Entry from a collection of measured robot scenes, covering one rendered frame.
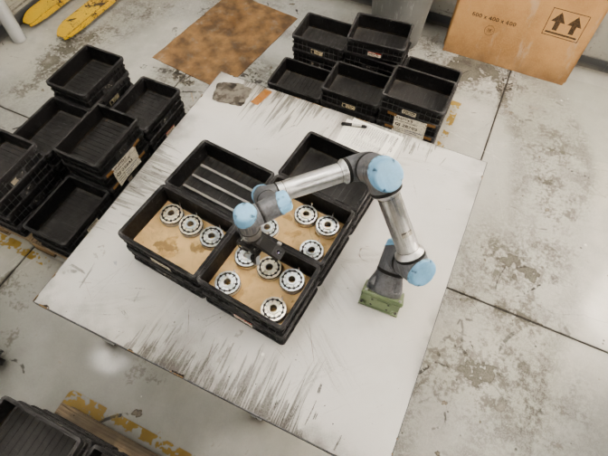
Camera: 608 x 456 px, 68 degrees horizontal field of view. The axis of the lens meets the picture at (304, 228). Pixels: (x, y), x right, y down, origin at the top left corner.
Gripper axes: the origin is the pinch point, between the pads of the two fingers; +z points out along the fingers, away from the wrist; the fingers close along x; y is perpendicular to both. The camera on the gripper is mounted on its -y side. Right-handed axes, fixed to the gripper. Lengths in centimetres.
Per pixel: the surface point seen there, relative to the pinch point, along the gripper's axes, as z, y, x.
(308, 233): 19.6, -4.7, -25.2
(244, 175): 21, 38, -37
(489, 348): 106, -107, -48
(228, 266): 16.5, 16.0, 5.7
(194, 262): 15.9, 29.3, 11.8
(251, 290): 16.3, 1.5, 9.7
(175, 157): 33, 81, -34
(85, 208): 72, 133, 6
